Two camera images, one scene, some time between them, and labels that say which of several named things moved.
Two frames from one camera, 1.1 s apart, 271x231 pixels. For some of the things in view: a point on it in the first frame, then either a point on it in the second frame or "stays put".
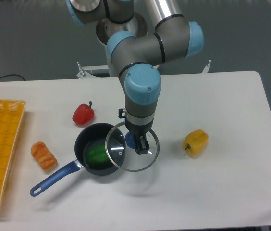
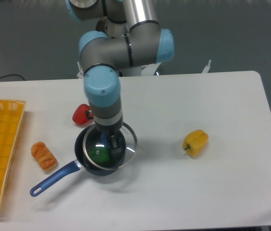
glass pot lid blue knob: x=120 y=149 → x=106 y=151
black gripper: x=140 y=131 → x=112 y=130
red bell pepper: x=83 y=114 stays put
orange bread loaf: x=43 y=156 stays put
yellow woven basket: x=1 y=121 stays put
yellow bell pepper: x=196 y=141 stays put
